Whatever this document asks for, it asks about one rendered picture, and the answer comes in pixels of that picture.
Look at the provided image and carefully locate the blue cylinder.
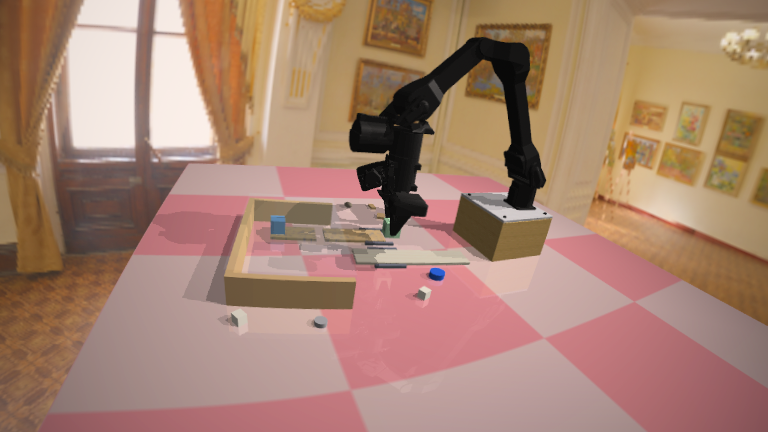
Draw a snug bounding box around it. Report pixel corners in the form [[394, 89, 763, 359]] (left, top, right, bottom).
[[429, 268, 445, 281]]

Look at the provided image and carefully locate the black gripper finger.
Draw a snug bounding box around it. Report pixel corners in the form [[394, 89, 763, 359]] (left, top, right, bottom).
[[377, 190, 392, 218], [384, 202, 411, 236]]

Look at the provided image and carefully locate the light green cube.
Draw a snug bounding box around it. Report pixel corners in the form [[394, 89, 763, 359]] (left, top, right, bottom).
[[382, 218, 401, 239]]

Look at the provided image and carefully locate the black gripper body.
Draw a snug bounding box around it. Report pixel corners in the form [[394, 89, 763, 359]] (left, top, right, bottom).
[[381, 153, 429, 217]]

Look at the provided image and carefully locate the small white cube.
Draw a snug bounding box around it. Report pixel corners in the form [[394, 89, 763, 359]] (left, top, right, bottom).
[[231, 308, 248, 327], [417, 286, 432, 301]]

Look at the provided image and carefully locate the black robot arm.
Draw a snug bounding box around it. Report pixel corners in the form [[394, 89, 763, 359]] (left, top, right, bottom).
[[349, 37, 546, 210]]

